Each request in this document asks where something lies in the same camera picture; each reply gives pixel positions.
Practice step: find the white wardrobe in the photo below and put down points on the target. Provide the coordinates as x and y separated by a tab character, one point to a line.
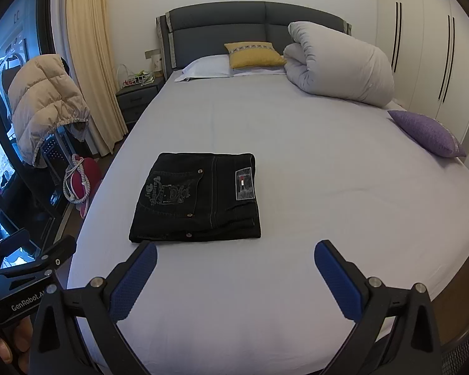
422	27

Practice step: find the person's left hand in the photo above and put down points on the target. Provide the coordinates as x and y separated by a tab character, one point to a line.
8	351

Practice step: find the white rolled duvet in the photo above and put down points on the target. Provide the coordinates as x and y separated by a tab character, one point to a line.
336	62

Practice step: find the bed with white sheet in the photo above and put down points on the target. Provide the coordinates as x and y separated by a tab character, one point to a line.
297	203

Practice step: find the red bag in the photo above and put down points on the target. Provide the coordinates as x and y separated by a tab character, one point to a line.
90	172

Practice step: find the purple pillow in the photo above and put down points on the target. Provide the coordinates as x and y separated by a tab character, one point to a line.
426	132

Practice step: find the white pillow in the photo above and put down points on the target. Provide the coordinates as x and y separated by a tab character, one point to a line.
207	66

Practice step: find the beige puffer jacket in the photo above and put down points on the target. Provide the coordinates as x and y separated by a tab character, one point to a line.
43	101

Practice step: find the grey nightstand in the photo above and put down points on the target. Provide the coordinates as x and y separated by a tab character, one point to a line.
135	101

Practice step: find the black pants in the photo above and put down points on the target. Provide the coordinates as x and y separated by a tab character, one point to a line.
187	203

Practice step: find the wall switch plate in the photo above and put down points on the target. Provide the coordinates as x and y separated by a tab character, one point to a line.
152	53

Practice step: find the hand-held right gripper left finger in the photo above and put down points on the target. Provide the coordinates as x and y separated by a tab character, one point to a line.
135	281

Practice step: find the black mesh chair back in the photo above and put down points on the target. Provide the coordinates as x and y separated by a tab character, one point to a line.
465	355

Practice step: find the dark chair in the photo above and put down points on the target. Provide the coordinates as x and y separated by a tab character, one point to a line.
52	152

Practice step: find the grey padded headboard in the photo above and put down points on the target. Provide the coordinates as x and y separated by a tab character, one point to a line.
219	27

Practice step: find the beige curtain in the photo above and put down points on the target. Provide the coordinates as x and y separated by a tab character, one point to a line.
90	47

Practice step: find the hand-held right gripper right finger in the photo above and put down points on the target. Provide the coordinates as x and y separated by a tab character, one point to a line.
338	281

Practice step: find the large window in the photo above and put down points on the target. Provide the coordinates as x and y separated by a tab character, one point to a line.
11	47

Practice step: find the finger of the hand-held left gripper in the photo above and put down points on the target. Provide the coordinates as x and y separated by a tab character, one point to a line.
11	242
58	254

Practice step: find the yellow pillow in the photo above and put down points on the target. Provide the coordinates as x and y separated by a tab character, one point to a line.
254	56

